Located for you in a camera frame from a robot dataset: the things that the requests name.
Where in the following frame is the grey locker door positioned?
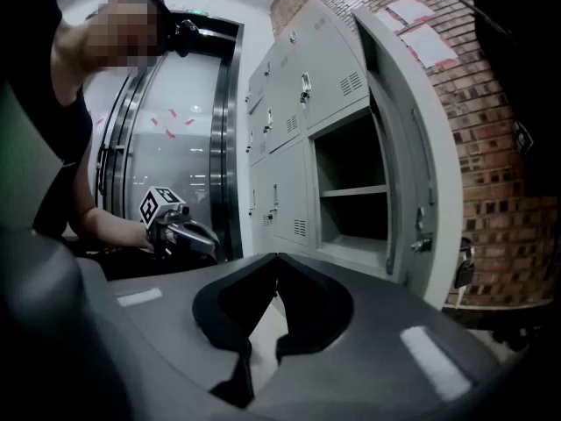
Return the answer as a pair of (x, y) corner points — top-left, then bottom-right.
(352, 5), (464, 310)

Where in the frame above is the metal-framed glass door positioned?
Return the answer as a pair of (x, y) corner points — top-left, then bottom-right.
(94, 9), (245, 263)

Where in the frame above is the white paper sheet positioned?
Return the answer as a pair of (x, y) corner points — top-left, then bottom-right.
(400, 23), (458, 68)

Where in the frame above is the person's left forearm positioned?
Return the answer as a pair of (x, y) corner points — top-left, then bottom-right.
(76, 199), (155, 253)

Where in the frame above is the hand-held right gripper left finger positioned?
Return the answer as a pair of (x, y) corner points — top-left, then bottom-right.
(192, 254), (278, 410)

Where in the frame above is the person's black sleeveless top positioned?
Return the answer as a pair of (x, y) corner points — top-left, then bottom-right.
(31, 81), (96, 241)

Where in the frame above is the white metal locker cabinet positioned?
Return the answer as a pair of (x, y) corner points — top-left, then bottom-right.
(245, 0), (464, 310)

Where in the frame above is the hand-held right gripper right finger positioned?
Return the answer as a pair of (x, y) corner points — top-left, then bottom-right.
(273, 254), (355, 364)

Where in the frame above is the black head-mounted camera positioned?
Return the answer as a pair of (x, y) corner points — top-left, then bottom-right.
(172, 17), (199, 59)

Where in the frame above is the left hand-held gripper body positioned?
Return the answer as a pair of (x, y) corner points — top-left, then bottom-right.
(139, 185), (219, 260)

